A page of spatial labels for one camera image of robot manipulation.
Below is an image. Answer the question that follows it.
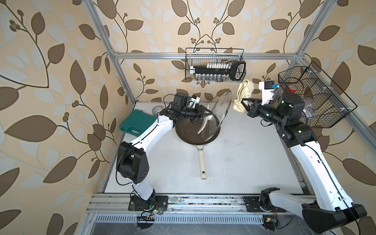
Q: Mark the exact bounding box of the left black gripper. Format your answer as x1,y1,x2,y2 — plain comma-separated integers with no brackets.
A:
178,103,212,122

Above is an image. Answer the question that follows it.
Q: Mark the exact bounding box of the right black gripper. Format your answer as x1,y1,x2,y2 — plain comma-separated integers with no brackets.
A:
241,97,287,128

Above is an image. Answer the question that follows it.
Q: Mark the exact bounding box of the glass pot lid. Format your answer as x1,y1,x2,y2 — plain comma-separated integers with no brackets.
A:
198,90,232,141

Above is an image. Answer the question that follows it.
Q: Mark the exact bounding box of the yellow cleaning cloth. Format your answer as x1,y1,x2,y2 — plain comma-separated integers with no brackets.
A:
233,79,255,114

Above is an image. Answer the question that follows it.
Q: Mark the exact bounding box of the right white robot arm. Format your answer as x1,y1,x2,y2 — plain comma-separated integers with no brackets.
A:
241,93,367,234

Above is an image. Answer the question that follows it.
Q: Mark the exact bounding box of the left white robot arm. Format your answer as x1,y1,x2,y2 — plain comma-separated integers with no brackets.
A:
115,93,213,212

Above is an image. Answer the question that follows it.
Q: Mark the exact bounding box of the dark frying pan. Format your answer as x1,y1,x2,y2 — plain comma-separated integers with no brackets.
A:
175,119,220,180

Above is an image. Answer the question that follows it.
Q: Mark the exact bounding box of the clear tape roll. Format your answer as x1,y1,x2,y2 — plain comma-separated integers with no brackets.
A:
152,106,164,116

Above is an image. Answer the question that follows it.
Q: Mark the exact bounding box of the red tape roll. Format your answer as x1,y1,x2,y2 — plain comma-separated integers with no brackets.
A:
287,85,297,94

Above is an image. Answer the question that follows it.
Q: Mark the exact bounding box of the black socket tool set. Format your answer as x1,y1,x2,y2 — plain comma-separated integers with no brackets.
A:
188,61,246,82

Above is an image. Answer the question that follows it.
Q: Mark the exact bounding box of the clear plastic bag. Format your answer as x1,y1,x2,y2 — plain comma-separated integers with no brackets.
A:
303,97,317,118

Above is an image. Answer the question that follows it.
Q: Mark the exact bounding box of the green plastic tool case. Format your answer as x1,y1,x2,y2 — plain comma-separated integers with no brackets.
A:
119,109,157,137

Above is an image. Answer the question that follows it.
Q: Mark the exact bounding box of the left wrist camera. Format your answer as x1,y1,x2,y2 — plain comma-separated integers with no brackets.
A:
188,96,200,108

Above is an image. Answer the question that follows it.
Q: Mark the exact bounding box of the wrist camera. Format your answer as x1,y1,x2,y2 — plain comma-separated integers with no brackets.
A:
188,96,200,108
258,80,279,105

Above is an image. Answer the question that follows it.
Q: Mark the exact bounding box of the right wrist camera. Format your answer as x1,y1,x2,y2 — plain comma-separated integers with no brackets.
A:
258,80,279,105

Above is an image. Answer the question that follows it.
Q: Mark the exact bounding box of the back wire basket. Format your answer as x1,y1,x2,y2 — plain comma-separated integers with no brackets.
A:
184,48,246,82

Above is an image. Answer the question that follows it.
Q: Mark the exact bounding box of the wire basket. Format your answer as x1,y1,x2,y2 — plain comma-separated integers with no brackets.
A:
278,61,357,128
184,48,246,82

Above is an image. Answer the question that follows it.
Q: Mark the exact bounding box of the right wire basket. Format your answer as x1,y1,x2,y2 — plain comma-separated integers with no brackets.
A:
278,61,357,128

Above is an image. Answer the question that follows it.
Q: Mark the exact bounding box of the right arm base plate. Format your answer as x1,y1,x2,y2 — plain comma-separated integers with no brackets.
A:
243,196,286,212

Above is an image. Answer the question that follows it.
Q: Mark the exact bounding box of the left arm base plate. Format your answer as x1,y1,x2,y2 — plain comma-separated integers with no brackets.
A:
128,194,168,212

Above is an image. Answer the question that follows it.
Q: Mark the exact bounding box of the aluminium mounting rail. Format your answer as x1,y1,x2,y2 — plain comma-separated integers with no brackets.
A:
85,193,312,225

